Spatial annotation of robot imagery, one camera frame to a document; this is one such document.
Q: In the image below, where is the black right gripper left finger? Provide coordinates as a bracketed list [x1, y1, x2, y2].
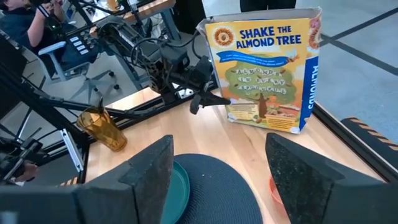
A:
[0, 134, 175, 224]

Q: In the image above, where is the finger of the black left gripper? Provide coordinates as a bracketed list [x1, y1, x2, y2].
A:
[201, 90, 231, 107]
[189, 93, 203, 115]

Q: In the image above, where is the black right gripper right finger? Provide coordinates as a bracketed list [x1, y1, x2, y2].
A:
[265, 133, 398, 224]

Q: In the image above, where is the orange plastic cup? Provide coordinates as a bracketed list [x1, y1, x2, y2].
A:
[269, 175, 285, 206]

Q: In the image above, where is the yellow almond cereal box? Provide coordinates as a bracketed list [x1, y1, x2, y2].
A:
[196, 7, 323, 135]

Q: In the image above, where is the dark green plate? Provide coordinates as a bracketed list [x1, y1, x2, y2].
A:
[160, 161, 191, 224]

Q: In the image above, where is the amber plastic tumbler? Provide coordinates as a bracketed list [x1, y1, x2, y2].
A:
[76, 107, 128, 152]

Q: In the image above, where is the wooden desk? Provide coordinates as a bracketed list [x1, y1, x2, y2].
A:
[90, 0, 181, 41]

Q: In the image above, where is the black yellow striped ramp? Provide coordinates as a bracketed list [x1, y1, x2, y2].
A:
[340, 116, 398, 159]

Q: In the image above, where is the dark round woven placemat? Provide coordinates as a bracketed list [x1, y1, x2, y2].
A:
[173, 153, 264, 224]

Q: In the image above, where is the person's hand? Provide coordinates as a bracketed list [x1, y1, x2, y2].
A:
[14, 161, 39, 183]

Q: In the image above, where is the black box with white labels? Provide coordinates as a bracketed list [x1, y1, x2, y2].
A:
[65, 30, 100, 58]

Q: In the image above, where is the grey office chair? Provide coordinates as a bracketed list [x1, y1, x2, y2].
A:
[37, 40, 121, 100]

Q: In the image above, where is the person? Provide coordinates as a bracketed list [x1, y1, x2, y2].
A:
[0, 0, 94, 69]

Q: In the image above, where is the silver metal bracket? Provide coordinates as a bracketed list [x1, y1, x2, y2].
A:
[60, 129, 85, 172]

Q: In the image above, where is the black teleoperation handle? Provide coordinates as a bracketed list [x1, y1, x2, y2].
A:
[0, 136, 50, 181]

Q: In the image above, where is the black aluminium table frame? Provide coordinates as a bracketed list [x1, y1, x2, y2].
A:
[0, 29, 398, 186]

